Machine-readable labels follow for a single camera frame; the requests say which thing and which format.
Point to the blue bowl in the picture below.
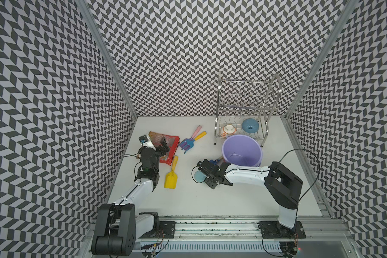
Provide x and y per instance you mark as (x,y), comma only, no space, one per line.
(250,125)

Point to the blue fork yellow handle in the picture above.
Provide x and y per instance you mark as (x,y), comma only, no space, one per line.
(190,143)

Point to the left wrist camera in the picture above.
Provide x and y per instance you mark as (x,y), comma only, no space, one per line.
(146,141)

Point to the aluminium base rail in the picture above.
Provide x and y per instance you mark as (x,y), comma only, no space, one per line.
(235,237)

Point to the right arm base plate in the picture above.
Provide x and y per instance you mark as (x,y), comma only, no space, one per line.
(274,230)

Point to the silver metal dish rack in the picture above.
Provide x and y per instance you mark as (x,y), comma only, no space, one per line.
(238,100)

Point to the aluminium frame post right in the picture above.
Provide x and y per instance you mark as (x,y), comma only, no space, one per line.
(341,21)

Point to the aluminium frame post left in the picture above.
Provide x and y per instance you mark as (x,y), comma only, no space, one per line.
(94,30)

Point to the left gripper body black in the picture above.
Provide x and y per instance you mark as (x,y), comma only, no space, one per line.
(158,154)

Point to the aluminium frame post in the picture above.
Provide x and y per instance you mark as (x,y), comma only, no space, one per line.
(94,30)
(341,21)

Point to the purple rake pink handle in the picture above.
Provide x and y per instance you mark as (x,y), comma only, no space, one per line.
(196,132)

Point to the blue plastic trowel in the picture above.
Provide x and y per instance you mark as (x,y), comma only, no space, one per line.
(200,177)

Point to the purple plastic bucket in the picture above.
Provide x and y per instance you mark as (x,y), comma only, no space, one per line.
(242,150)

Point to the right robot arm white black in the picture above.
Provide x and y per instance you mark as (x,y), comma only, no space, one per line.
(284,186)

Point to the yellow plastic shovel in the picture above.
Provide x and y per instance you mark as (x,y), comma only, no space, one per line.
(171,177)

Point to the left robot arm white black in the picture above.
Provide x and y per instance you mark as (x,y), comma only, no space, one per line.
(117,225)

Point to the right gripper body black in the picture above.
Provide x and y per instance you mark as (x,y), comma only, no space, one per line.
(210,183)

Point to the white orange patterned bowl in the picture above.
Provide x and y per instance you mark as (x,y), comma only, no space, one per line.
(228,130)

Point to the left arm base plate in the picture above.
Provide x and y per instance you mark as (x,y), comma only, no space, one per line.
(164,227)

